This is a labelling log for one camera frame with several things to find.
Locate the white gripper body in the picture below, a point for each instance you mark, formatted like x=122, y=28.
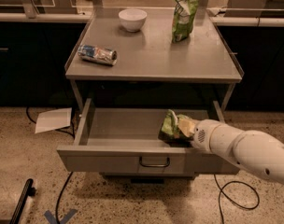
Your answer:
x=202, y=137

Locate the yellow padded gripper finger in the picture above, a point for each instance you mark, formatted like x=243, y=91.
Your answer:
x=187, y=126

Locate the green jalapeno chip bag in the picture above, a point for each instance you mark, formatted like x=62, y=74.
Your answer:
x=170, y=132

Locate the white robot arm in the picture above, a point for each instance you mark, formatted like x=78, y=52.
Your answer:
x=256, y=152

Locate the open grey top drawer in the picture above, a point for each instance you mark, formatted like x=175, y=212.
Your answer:
x=110, y=141

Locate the tall green chip bag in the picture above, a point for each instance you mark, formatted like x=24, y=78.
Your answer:
x=184, y=14

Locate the grey metal cabinet table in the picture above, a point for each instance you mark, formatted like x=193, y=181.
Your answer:
x=152, y=72

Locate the blue silver crushed can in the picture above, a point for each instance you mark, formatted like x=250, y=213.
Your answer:
x=97, y=55

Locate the white bowl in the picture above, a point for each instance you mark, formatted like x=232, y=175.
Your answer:
x=132, y=19

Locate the white paper sheet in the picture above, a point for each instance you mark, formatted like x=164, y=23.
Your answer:
x=53, y=120

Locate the black bar bottom left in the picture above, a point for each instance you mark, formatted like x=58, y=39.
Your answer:
x=28, y=191

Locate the dark counter left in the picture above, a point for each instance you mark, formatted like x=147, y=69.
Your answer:
x=32, y=60

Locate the black drawer handle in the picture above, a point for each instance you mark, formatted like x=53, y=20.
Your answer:
x=154, y=163

